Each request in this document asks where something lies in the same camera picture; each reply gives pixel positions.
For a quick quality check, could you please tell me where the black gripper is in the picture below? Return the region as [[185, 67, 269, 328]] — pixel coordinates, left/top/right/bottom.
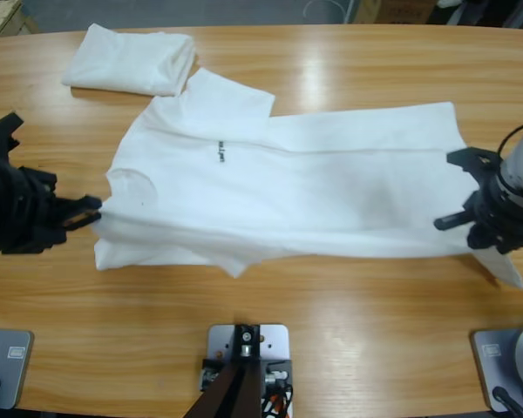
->
[[433, 167, 523, 254], [0, 160, 102, 256]]

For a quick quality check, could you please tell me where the white t-shirt with black print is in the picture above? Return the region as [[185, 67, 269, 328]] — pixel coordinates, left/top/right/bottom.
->
[[93, 67, 523, 291]]

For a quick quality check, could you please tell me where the folded white t-shirt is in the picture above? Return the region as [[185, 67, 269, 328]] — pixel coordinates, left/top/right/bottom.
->
[[60, 24, 197, 98]]

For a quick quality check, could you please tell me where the wooden crate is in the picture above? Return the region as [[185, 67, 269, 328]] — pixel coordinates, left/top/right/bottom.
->
[[0, 0, 41, 40]]

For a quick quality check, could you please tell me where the white mounting block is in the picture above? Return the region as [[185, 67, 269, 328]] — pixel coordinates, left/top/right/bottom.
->
[[206, 322, 292, 363]]

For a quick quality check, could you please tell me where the brown cardboard box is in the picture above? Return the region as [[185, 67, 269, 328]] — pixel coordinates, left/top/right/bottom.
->
[[355, 0, 435, 25]]

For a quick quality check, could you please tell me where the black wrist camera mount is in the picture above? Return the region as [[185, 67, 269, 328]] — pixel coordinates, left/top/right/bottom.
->
[[0, 111, 25, 165], [446, 147, 500, 175]]

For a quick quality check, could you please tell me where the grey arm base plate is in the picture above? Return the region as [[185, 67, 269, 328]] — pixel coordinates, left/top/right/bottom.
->
[[0, 327, 35, 410], [469, 322, 523, 414]]

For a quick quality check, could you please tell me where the dark camera stand post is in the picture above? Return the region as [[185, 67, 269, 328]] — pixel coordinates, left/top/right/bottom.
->
[[186, 322, 263, 418]]

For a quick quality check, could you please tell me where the orange cable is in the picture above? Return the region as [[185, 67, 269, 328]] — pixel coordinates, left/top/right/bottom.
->
[[261, 385, 294, 418]]

